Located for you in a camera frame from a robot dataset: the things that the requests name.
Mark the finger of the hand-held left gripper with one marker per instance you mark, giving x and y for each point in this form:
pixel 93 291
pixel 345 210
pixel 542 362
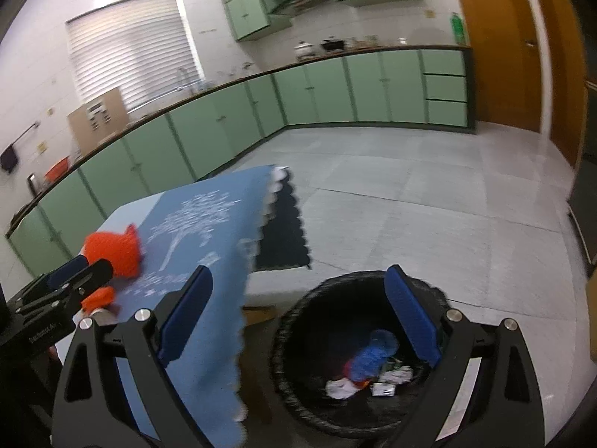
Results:
pixel 95 275
pixel 65 273

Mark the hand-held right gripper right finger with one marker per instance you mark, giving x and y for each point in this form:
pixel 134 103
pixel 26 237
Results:
pixel 413 312

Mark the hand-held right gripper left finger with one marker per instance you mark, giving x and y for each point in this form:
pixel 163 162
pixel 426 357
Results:
pixel 184 317

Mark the small orange foam net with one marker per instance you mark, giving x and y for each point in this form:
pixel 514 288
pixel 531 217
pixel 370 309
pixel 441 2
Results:
pixel 100 297

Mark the large orange foam net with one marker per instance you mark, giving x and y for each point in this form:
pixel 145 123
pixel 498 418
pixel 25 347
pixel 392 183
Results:
pixel 114 249

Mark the blue plastic wrapper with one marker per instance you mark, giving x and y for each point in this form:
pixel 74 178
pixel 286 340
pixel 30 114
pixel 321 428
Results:
pixel 371 354

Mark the printed paper carton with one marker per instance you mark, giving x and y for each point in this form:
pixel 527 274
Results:
pixel 383 388

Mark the red snack packet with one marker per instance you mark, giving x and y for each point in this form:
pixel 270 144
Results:
pixel 361 382

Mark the black trash bin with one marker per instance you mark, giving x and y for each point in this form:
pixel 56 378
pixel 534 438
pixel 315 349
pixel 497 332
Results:
pixel 317 326

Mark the white tissue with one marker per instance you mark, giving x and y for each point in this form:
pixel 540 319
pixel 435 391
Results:
pixel 340 388

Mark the blue tree print tablecloth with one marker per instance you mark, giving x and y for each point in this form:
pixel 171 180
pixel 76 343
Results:
pixel 205 224

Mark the steel electric kettle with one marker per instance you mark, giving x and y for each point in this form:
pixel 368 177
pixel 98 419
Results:
pixel 32 183

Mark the red basin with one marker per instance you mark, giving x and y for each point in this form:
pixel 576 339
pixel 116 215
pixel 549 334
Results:
pixel 57 171

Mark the purple towel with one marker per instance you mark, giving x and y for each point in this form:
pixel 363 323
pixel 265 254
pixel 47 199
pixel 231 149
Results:
pixel 8 158

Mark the brown cardboard board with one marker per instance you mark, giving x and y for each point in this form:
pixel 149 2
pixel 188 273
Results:
pixel 84 130

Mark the steel towel bar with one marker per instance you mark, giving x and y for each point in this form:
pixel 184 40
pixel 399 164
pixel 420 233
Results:
pixel 25 134

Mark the dark glass cabinet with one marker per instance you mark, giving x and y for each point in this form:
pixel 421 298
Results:
pixel 585 186

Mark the white window blind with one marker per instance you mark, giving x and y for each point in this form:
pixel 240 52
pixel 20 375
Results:
pixel 130 51

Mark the green lower cabinets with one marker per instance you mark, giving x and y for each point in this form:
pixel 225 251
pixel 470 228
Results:
pixel 326 88

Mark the black wok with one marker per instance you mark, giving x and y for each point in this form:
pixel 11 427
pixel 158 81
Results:
pixel 332 45

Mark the white cooking pot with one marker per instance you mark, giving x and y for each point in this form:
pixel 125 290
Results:
pixel 305 50

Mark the green bottle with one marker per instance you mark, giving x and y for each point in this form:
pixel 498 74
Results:
pixel 459 30

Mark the range hood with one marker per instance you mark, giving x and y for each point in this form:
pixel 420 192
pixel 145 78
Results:
pixel 303 3

